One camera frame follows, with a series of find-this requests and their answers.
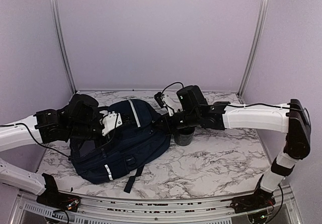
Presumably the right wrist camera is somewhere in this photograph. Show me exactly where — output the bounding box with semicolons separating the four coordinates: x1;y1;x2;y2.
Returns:
154;92;182;116

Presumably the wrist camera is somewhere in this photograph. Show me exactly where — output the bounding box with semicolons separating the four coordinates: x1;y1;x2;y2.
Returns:
154;92;182;116
99;110;133;136

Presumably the left aluminium frame post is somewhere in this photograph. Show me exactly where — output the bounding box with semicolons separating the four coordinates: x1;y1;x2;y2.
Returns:
50;0;77;94

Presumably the right aluminium frame post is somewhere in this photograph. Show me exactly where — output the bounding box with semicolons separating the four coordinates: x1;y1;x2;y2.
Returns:
237;0;269;99

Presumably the aluminium frame post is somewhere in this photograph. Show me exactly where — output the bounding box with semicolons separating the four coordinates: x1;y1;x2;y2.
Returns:
50;0;77;94
237;0;269;99

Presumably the navy blue student backpack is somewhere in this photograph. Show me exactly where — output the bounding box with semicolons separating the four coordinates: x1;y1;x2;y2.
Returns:
69;99;171;193

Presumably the front aluminium rail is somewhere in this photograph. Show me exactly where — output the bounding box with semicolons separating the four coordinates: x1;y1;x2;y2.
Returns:
9;187;303;223

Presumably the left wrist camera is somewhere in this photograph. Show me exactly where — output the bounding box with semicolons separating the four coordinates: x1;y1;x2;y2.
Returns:
99;110;133;136

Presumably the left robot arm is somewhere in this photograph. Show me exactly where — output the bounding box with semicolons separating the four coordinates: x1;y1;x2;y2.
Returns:
1;94;123;206

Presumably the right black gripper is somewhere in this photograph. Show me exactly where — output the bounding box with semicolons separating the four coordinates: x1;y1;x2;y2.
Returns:
154;108;201;134

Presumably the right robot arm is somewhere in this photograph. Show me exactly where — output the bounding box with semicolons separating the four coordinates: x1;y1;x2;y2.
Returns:
154;85;311;208

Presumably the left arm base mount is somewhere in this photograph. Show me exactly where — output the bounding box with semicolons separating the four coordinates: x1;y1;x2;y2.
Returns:
36;173;81;212

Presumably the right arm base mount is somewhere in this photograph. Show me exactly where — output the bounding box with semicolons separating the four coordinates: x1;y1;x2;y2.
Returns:
229;175;276;213

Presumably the dark grey metal mug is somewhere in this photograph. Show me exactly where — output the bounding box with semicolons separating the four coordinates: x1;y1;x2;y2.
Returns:
174;128;195;146

